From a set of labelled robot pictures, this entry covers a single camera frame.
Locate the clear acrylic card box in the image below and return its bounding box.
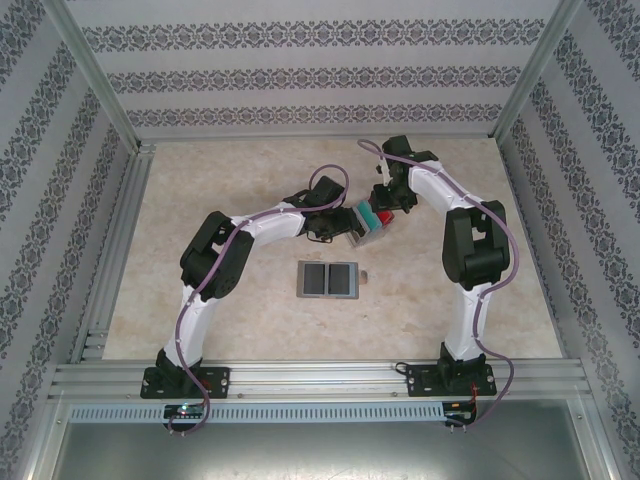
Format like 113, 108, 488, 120
344, 199, 397, 251

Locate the grey leather card holder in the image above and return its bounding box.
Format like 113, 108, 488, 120
296, 259, 372, 301

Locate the teal card stack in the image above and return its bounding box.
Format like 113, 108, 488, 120
356, 199, 385, 235

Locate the right controller board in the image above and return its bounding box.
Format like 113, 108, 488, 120
444, 399, 480, 420

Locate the controller board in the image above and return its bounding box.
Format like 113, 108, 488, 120
444, 399, 480, 420
164, 403, 207, 419

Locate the grey metal shelf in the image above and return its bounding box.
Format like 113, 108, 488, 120
47, 419, 619, 480

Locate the left controller board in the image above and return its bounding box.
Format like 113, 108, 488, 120
164, 403, 207, 419

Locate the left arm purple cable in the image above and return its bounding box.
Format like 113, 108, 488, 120
167, 163, 350, 437

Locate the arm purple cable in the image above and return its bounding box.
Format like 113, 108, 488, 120
167, 163, 350, 437
357, 138, 517, 432

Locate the aluminium back rail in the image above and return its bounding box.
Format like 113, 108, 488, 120
135, 130, 502, 145

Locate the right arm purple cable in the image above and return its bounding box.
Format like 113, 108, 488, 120
357, 138, 517, 432

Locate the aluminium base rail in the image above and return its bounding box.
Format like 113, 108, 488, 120
48, 360, 587, 402

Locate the slotted grey cable duct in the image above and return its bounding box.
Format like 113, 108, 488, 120
67, 402, 447, 424

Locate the aluminium frame post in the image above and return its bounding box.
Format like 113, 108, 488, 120
491, 0, 585, 140
42, 0, 145, 152

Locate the aluminium side rail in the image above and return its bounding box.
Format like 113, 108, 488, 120
68, 142, 159, 364

